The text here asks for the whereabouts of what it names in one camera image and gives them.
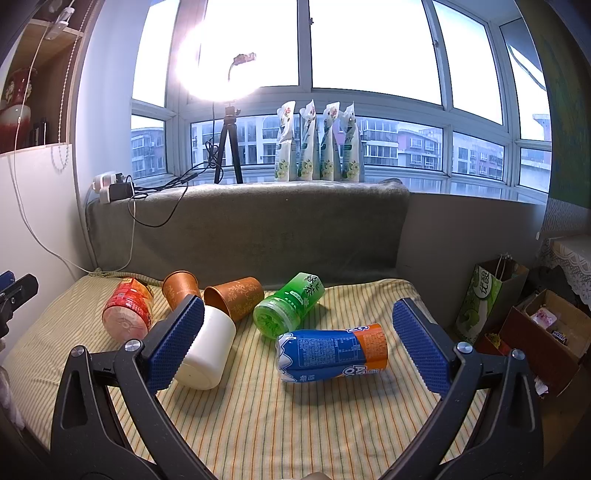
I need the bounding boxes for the green tea bottle cup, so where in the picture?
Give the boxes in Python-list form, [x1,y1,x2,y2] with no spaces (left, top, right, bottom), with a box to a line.
[252,272,325,339]

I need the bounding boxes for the white plastic cup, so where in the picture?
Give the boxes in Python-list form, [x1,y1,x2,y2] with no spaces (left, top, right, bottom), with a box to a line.
[174,306,236,390]

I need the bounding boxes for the copper cup near jar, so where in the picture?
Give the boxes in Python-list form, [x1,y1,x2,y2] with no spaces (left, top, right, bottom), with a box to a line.
[161,270,200,310]

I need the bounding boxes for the blue orange bottle cup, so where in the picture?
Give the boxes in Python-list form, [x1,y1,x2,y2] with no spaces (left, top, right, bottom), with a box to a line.
[276,324,389,383]

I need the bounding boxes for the white cabinet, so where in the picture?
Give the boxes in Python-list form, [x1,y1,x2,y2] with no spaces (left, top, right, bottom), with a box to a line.
[0,144,91,357]

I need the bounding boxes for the red plastic jar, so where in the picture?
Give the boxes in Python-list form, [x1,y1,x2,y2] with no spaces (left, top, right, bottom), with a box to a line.
[102,277,153,344]

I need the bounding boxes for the cardboard box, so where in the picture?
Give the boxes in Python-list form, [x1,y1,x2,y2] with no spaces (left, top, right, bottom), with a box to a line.
[500,289,590,397]

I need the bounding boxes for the white power strip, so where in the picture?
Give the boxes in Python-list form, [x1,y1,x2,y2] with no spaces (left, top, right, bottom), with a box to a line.
[91,171,121,204]

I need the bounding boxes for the green paper shopping bag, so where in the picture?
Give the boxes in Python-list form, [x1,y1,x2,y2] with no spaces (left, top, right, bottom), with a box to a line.
[454,254,529,344]

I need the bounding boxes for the red white vase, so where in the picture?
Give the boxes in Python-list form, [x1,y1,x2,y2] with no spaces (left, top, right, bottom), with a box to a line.
[0,67,36,153]

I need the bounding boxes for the lace covered side table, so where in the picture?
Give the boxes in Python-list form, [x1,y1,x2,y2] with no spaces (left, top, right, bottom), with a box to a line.
[540,235,591,306]

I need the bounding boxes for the grey sofa backrest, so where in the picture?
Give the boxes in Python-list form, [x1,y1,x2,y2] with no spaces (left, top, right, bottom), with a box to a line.
[86,180,410,289]

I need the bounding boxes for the black tripod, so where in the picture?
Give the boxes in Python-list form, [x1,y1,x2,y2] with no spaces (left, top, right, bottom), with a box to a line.
[214,105,243,184]

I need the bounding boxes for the refill pouch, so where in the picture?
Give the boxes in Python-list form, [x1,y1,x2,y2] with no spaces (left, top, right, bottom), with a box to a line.
[341,104,362,182]
[274,101,297,181]
[298,100,318,181]
[320,102,339,181]

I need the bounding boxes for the bead curtain chain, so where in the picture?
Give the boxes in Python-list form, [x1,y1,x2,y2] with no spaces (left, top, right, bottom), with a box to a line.
[49,0,100,173]

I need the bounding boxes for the black cable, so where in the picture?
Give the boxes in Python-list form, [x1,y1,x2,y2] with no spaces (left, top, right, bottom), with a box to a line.
[124,138,223,229]

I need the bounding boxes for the white cable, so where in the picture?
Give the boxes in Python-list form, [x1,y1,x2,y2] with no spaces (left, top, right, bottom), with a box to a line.
[8,4,137,277]

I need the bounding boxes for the ring light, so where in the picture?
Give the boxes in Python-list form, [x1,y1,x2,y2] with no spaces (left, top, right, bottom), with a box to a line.
[174,19,263,103]

